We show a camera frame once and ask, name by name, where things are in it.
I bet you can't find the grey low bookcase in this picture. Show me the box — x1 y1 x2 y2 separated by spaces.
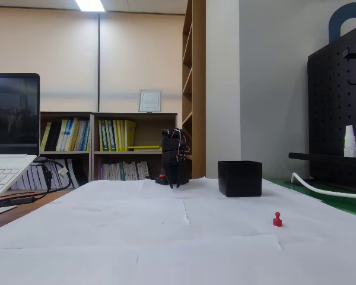
40 112 93 191

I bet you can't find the tall wooden bookshelf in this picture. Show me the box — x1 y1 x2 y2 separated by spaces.
182 0 207 179

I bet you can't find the black pegboard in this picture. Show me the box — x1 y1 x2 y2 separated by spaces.
288 22 356 191

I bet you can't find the flat yellow book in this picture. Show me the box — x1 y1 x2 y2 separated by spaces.
127 145 162 152

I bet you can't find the white power cable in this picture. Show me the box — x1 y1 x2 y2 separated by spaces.
290 172 356 200

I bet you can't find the white plastic bottle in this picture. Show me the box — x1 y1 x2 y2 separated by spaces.
343 125 356 158

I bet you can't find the thick yellow binder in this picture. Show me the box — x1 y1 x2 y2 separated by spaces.
124 119 136 151

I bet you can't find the ceiling light panel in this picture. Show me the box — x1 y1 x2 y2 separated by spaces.
75 0 107 13

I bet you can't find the blue arch shape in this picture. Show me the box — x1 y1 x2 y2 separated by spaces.
328 2 356 44

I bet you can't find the wooden low bookcase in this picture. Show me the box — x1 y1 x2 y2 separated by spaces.
90 112 179 182

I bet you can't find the orange black table clamp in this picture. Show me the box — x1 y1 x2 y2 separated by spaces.
154 168 169 185

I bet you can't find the white laptop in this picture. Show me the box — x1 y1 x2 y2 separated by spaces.
0 73 41 206

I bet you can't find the framed certificate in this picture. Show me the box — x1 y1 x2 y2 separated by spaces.
138 90 163 113

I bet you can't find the black box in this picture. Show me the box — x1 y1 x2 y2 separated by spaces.
217 160 263 198

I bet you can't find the black laptop cable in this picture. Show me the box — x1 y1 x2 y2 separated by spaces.
0 157 75 232

